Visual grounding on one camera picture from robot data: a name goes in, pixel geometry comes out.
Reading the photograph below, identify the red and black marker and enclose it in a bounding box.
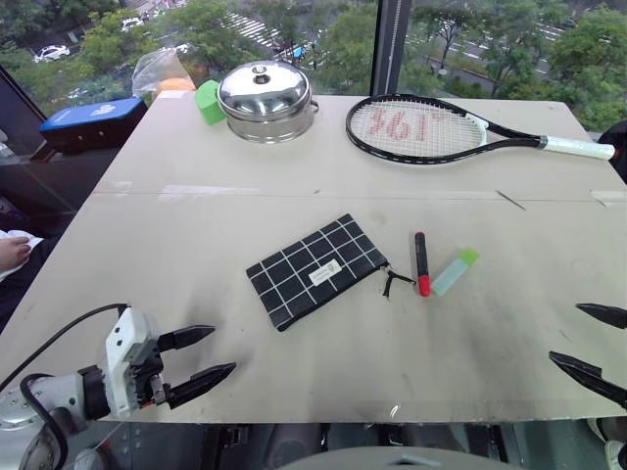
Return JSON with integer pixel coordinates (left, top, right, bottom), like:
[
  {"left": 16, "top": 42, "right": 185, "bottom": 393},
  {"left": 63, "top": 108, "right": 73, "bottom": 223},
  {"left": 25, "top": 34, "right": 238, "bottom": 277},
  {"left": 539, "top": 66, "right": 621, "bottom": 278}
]
[{"left": 413, "top": 230, "right": 433, "bottom": 299}]

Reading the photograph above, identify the person's bare hand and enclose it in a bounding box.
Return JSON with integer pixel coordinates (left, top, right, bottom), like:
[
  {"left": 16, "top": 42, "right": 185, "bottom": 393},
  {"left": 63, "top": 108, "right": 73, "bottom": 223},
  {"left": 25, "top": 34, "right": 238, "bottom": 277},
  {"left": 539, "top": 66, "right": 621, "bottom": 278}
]
[{"left": 0, "top": 235, "right": 33, "bottom": 276}]

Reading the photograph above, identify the dark window frame post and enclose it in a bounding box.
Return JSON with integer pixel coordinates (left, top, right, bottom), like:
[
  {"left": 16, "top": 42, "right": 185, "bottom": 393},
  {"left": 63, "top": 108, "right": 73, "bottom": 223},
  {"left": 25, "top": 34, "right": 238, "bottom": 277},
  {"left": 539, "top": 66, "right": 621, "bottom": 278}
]
[{"left": 373, "top": 0, "right": 413, "bottom": 97}]

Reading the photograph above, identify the steel pot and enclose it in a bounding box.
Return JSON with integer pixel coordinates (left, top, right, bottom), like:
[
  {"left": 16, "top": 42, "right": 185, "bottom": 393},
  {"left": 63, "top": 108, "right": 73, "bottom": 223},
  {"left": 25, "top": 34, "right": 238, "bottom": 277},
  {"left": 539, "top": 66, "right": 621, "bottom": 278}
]
[{"left": 225, "top": 99, "right": 321, "bottom": 145}]

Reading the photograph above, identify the black and white tennis racket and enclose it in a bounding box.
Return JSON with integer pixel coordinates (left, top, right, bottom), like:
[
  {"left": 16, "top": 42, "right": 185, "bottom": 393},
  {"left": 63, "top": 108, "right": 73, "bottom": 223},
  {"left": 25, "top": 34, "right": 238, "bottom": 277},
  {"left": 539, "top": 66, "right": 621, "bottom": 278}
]
[{"left": 345, "top": 93, "right": 617, "bottom": 165}]

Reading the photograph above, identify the black white-grid pencil case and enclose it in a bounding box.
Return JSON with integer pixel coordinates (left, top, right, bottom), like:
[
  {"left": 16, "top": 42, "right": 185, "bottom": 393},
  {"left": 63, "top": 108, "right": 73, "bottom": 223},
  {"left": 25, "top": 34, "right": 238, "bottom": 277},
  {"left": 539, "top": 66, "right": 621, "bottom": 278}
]
[{"left": 245, "top": 212, "right": 417, "bottom": 333}]

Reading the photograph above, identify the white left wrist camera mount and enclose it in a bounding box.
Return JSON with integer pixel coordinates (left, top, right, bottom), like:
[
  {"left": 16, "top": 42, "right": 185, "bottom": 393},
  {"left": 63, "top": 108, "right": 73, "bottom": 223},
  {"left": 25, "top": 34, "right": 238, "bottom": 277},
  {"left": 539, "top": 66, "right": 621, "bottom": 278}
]
[{"left": 103, "top": 306, "right": 164, "bottom": 419}]

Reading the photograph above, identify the black rounded object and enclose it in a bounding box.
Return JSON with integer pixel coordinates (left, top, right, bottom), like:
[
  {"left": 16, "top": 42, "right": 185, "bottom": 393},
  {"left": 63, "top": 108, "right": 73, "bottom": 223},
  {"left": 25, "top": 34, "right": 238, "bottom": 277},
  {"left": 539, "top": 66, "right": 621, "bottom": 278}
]
[{"left": 599, "top": 121, "right": 627, "bottom": 188}]

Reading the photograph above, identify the white cloth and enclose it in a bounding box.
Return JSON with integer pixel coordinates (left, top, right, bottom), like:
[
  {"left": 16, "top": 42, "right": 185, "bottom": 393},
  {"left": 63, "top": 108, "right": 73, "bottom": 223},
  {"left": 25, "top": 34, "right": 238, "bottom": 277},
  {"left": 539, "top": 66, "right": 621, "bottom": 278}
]
[{"left": 0, "top": 228, "right": 46, "bottom": 284}]

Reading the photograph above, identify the steel pot lid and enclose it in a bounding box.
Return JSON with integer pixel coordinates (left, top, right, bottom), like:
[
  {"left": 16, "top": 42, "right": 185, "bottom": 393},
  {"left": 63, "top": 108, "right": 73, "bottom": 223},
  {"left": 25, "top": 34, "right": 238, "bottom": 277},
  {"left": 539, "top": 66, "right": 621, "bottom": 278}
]
[{"left": 217, "top": 60, "right": 314, "bottom": 124}]

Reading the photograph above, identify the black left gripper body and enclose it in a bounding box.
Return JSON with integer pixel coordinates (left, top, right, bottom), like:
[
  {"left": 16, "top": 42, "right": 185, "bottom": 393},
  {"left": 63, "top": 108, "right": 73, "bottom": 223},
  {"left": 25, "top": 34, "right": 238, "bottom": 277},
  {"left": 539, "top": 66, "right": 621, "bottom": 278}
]
[{"left": 126, "top": 334, "right": 173, "bottom": 411}]

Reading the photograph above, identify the orange round object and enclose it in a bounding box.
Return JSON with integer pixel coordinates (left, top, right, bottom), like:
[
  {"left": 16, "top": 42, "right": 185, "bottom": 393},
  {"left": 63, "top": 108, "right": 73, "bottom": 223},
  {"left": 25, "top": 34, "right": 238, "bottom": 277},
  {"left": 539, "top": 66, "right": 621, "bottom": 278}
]
[{"left": 155, "top": 77, "right": 197, "bottom": 95}]

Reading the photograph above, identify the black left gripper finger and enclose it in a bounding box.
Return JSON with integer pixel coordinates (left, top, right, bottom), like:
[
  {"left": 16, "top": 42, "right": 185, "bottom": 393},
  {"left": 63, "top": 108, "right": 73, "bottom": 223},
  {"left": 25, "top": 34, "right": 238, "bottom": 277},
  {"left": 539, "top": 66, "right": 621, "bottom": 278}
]
[
  {"left": 168, "top": 361, "right": 238, "bottom": 411},
  {"left": 157, "top": 324, "right": 217, "bottom": 353}
]

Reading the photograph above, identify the white car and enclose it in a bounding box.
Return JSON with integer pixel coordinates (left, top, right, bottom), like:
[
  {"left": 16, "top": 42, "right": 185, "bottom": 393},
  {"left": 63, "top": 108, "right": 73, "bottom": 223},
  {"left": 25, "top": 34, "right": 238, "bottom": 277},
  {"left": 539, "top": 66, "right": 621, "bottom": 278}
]
[{"left": 32, "top": 44, "right": 72, "bottom": 65}]

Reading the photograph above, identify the green foam block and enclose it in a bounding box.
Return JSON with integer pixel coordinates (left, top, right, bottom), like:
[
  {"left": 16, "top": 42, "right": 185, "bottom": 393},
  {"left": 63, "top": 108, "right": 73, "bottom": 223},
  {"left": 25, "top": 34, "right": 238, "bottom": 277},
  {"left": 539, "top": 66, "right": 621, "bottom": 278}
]
[{"left": 194, "top": 78, "right": 228, "bottom": 127}]

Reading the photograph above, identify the blue bin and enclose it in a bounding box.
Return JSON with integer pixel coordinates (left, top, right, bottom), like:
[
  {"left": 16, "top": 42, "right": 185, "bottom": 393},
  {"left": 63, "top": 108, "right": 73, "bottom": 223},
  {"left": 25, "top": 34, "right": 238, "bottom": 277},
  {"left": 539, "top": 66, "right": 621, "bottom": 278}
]
[{"left": 38, "top": 96, "right": 149, "bottom": 157}]

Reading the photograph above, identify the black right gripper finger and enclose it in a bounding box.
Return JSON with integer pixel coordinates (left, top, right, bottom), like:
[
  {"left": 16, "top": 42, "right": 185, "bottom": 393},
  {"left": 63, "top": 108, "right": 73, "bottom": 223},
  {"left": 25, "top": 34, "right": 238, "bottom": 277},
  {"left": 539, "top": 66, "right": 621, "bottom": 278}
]
[
  {"left": 575, "top": 303, "right": 627, "bottom": 330},
  {"left": 548, "top": 351, "right": 627, "bottom": 410}
]

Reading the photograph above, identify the clear plastic bag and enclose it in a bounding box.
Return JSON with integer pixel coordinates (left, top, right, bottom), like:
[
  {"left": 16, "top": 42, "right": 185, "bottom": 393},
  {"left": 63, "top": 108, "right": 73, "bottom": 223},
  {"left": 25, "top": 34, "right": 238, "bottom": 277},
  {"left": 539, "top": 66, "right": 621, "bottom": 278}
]
[{"left": 131, "top": 48, "right": 198, "bottom": 99}]

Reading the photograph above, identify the green highlighter pen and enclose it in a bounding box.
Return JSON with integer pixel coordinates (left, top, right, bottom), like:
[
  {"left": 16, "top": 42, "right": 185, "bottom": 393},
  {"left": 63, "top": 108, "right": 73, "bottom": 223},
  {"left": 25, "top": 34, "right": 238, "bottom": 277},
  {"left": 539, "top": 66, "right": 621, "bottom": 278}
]
[{"left": 430, "top": 247, "right": 480, "bottom": 298}]

